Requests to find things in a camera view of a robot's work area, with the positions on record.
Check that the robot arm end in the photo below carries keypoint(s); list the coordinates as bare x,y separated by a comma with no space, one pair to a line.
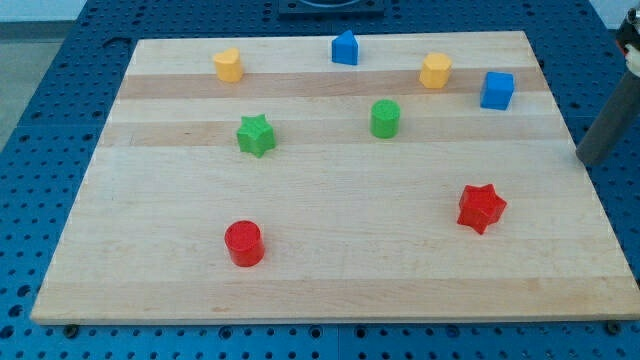
627,39

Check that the green star block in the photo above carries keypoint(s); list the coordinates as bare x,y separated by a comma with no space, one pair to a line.
255,135

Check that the red star block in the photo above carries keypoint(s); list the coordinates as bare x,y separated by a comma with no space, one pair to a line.
480,207

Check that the wooden board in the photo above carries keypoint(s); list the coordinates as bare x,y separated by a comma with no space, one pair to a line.
355,228

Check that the green cylinder block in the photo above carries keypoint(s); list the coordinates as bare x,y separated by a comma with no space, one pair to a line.
384,118

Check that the red cylinder block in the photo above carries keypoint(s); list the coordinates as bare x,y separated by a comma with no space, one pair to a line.
244,243

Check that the blue triangle block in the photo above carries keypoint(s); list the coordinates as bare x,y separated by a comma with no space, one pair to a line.
345,49

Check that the yellow heart block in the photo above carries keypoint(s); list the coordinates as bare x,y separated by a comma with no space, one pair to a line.
228,65

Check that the yellow hexagon block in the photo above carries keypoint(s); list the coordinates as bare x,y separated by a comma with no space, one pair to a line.
435,71

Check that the blue cube block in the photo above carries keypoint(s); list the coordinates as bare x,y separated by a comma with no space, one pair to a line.
497,90

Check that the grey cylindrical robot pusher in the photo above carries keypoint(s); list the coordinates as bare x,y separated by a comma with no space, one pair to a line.
615,118

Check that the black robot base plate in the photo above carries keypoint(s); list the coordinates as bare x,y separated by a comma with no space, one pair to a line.
331,8

